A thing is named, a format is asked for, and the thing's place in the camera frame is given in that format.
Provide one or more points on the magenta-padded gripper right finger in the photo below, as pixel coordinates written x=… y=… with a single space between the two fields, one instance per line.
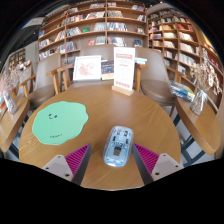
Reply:
x=146 y=158

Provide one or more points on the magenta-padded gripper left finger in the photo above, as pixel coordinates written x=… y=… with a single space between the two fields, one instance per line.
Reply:
x=76 y=158

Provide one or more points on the transparent blue computer mouse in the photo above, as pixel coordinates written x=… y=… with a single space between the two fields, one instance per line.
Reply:
x=117 y=146

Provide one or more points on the green blob-shaped mouse pad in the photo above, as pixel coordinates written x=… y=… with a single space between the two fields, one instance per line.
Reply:
x=60 y=123

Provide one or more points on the round wooden side table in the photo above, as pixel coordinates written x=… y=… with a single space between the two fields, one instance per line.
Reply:
x=11 y=121
x=201 y=128

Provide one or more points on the colourful book pile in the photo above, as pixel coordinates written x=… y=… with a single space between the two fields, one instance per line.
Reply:
x=182 y=90

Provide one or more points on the glass vase with dried flowers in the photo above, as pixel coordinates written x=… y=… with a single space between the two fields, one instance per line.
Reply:
x=10 y=105
x=198 y=101

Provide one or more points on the beige padded wooden armchair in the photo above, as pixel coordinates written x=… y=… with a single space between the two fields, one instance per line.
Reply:
x=96 y=50
x=155 y=80
x=41 y=83

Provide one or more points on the white framed picture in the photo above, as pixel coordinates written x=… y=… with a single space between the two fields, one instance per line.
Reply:
x=87 y=68

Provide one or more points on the white sign on wooden base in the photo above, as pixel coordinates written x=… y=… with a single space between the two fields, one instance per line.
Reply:
x=124 y=68

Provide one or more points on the dark book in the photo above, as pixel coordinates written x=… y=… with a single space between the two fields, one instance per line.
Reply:
x=107 y=69

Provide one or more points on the small distant bookshelf unit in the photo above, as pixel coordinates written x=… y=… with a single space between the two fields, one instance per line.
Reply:
x=16 y=60

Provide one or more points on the curved wooden bookshelf unit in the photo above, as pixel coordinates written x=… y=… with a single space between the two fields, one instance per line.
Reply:
x=183 y=43

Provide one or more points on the wide wooden bookshelf unit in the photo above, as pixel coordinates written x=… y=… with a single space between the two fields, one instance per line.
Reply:
x=96 y=30

